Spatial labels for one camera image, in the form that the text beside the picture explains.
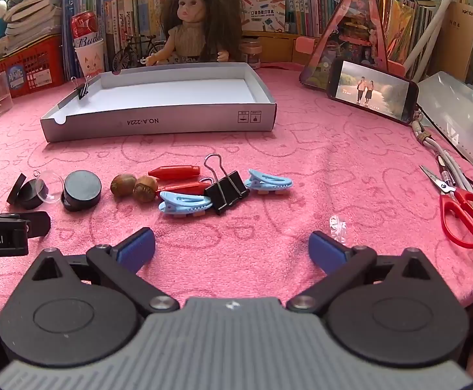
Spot brown-haired doll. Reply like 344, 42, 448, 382
145, 0, 243, 68

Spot small black round lid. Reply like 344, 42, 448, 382
6, 173, 27, 208

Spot blue hair clip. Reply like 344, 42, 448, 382
159, 190, 213, 216
245, 168, 294, 193

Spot row of upright books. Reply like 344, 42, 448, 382
62, 0, 383, 70

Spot white plastic pipe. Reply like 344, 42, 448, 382
403, 0, 470, 78

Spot red plastic crate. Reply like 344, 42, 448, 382
0, 34, 67, 98

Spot white cat-print paper cup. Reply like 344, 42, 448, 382
74, 38, 106, 78

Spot small black binder clip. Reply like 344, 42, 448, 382
71, 76, 92, 100

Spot white cable bundle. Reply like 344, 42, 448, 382
410, 106, 473, 236

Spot red-handled scissors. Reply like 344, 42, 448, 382
419, 165, 473, 248

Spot row of thin picture books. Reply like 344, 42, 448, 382
378, 0, 435, 70

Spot small beige-lidded jar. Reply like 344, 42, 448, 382
240, 40, 263, 70

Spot pile of flat books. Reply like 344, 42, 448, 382
1, 0, 64, 51

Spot wooden drawer box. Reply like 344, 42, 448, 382
240, 32, 326, 66

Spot clear plastic dome lid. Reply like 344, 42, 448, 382
32, 170, 63, 206

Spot red plastic clip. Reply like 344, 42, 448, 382
148, 164, 201, 180
159, 181, 213, 196

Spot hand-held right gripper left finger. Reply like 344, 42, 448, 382
25, 227, 180, 313

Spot small clear plastic piece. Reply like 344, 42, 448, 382
328, 214, 348, 246

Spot large black binder clip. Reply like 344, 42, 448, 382
203, 153, 250, 216

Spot brown kraft board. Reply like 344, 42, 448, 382
429, 2, 473, 86

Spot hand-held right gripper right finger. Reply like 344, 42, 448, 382
286, 230, 444, 313

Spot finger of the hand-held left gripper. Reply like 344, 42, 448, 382
17, 211, 51, 238

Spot pink bunny-print towel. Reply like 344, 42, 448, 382
0, 63, 473, 326

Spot white cardboard box tray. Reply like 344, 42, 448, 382
40, 62, 278, 143

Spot brown walnut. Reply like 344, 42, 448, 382
110, 173, 137, 198
133, 175, 159, 203

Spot black miniature bicycle model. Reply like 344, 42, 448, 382
112, 33, 168, 74

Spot pink triangular toy house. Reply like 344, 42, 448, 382
299, 0, 410, 90

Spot red beer can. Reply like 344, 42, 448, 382
71, 11, 101, 49

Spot white pencil-print box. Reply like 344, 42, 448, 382
238, 0, 287, 33

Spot black smartphone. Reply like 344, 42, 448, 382
326, 58, 420, 126

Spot grey translucent plastic folder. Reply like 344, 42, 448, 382
417, 71, 473, 171

